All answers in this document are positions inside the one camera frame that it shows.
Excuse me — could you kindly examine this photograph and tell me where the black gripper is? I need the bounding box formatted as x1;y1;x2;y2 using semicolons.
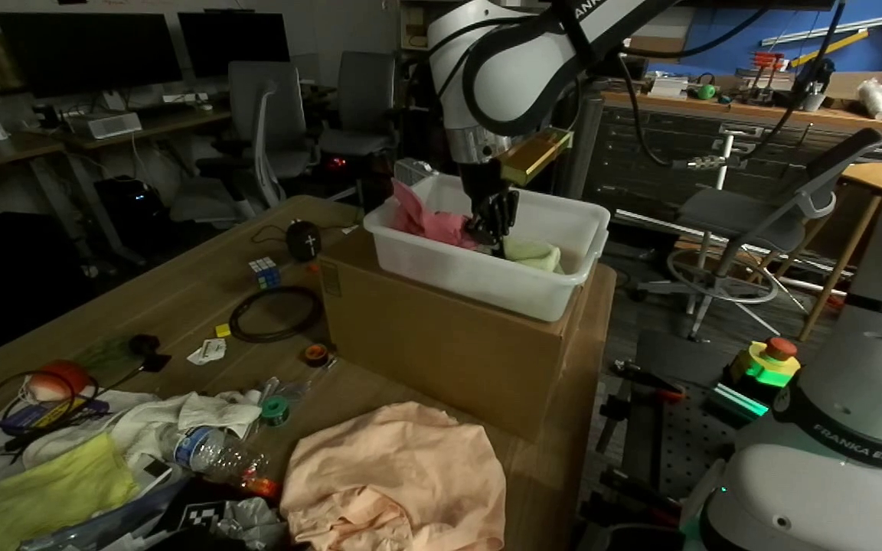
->
461;160;516;258

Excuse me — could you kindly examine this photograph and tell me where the light green cloth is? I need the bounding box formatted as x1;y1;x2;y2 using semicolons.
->
505;243;560;274

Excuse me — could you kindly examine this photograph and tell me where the pink cloth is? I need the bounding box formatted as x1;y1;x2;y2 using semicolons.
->
393;181;470;247

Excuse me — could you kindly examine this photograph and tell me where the peach cloth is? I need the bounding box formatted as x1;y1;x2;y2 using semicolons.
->
277;402;505;551

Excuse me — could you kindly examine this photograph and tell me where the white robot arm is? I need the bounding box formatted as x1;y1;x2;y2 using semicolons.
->
428;0;882;551

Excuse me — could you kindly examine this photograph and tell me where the white plastic box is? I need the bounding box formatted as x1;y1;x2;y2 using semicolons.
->
363;189;609;322

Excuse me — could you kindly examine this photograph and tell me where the brown cardboard box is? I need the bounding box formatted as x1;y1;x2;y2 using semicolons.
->
319;232;615;551

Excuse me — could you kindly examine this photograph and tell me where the black round ball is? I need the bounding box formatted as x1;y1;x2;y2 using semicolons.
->
284;221;322;262

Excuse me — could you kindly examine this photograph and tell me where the rubiks cube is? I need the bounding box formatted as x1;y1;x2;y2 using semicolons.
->
247;258;280;292

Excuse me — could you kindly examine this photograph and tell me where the grey office chair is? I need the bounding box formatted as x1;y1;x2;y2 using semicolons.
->
226;63;314;209

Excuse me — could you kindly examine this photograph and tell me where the grey folding chair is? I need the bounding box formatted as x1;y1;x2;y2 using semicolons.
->
669;128;882;338

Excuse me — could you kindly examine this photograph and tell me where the green tape roll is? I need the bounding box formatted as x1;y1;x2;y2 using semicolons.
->
259;396;291;425

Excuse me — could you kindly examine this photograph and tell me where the white paper scrap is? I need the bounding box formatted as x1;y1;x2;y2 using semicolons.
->
187;338;226;368

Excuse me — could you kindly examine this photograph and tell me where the emergency stop button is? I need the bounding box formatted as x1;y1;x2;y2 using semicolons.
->
706;338;800;425

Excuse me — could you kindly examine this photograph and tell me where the middle black monitor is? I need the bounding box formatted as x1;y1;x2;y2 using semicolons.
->
176;9;291;81

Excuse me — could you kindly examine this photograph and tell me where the black monitor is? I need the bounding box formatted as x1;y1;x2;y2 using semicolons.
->
176;9;291;81
0;13;181;98

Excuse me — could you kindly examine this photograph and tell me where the plastic water bottle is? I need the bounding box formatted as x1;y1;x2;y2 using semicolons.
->
168;425;277;500

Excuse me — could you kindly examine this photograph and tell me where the wooden stool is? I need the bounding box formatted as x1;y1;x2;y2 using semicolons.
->
797;163;882;344

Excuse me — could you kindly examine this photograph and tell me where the white sock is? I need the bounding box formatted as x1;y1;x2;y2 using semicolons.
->
108;392;259;462

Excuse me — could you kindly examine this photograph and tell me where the left black monitor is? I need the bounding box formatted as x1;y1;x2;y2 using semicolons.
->
0;13;181;98

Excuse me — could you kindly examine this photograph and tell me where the yellow green towel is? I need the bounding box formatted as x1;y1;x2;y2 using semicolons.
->
0;436;142;551

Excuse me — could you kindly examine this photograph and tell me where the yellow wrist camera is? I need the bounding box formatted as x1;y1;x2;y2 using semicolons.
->
499;128;571;186

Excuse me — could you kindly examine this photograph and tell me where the black rubber ring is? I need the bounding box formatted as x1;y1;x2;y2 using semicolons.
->
226;284;324;347

